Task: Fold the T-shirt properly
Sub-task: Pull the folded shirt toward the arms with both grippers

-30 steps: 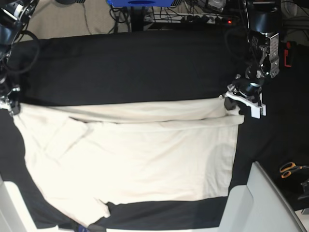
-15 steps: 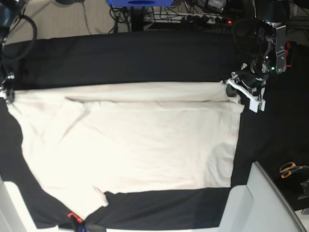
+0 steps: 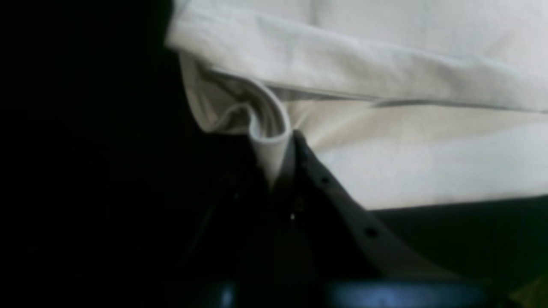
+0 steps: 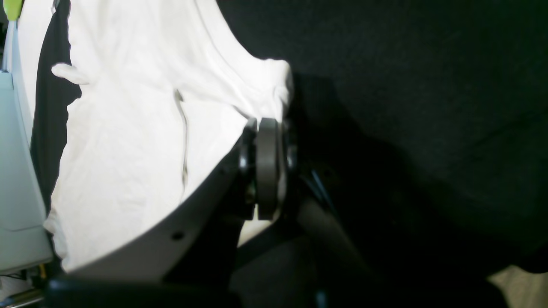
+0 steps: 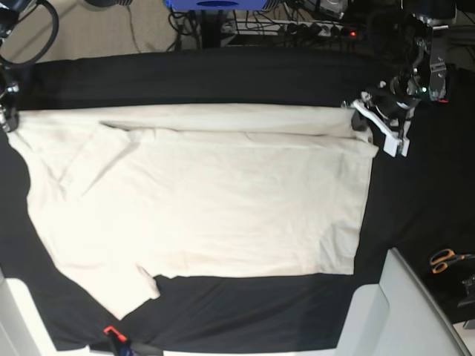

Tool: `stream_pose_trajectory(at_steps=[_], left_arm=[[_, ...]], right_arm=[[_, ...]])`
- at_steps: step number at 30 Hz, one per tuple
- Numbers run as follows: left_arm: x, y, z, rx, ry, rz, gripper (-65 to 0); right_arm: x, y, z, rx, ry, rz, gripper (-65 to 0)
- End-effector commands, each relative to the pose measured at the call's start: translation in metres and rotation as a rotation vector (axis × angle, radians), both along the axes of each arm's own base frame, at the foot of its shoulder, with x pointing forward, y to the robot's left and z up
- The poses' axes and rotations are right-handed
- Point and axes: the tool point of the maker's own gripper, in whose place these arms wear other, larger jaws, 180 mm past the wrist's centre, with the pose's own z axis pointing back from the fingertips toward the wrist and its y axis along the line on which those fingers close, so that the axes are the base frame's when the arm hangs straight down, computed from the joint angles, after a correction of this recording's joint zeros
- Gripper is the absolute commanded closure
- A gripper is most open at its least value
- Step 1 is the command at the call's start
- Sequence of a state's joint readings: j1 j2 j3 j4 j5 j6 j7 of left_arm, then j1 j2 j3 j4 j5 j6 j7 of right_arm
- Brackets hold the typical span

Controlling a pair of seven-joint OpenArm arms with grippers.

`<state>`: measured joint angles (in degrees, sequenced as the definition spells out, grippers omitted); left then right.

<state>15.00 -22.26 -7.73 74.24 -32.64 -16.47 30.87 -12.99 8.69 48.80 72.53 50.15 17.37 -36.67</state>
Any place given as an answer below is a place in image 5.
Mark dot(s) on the red black clamp front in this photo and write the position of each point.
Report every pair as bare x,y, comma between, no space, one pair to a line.
123,346

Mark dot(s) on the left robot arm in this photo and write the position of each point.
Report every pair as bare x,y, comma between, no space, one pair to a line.
413,36

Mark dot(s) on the blue box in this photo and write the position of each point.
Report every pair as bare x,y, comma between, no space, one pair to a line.
216,4

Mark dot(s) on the black table cloth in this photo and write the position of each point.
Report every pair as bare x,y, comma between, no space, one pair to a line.
417,204

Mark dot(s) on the orange handled scissors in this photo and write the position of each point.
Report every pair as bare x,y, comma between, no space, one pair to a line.
445,258

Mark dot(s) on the white T-shirt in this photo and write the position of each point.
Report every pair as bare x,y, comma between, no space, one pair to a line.
119,198

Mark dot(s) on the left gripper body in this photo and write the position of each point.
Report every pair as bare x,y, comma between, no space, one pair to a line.
394,101

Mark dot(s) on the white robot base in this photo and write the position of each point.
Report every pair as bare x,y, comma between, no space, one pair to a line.
397,316
23,332

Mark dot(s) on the black table leg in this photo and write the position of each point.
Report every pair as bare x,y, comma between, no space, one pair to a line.
211,22

